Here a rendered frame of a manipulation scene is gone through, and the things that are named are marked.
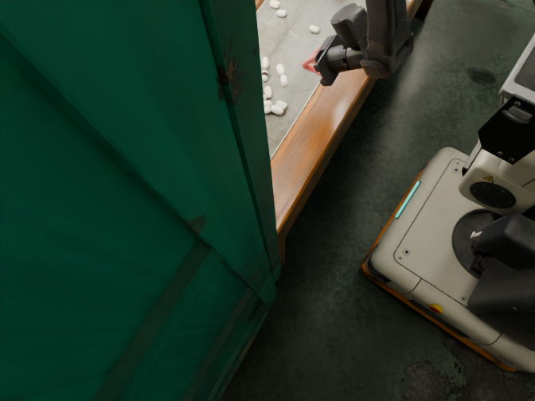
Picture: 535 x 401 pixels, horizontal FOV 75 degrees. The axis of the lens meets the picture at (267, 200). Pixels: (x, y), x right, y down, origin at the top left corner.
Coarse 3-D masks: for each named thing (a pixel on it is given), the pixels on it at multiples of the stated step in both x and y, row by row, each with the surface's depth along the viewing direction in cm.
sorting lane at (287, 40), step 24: (288, 0) 110; (312, 0) 109; (336, 0) 109; (360, 0) 108; (264, 24) 107; (288, 24) 107; (312, 24) 106; (264, 48) 104; (288, 48) 104; (312, 48) 103; (288, 72) 101; (312, 72) 100; (288, 96) 98; (288, 120) 95
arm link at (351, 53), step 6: (348, 48) 73; (354, 48) 72; (360, 48) 71; (348, 54) 73; (354, 54) 72; (360, 54) 71; (348, 60) 74; (354, 60) 73; (360, 60) 72; (354, 66) 74; (360, 66) 73
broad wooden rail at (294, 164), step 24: (408, 0) 104; (360, 72) 96; (312, 96) 97; (336, 96) 94; (360, 96) 97; (312, 120) 92; (336, 120) 92; (288, 144) 90; (312, 144) 90; (336, 144) 102; (288, 168) 88; (312, 168) 87; (288, 192) 86; (288, 216) 84
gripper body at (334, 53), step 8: (336, 40) 79; (328, 48) 78; (336, 48) 76; (344, 48) 74; (328, 56) 77; (336, 56) 75; (344, 56) 74; (320, 64) 77; (328, 64) 78; (336, 64) 76; (344, 64) 75; (320, 72) 78; (328, 72) 79; (336, 72) 80; (328, 80) 79
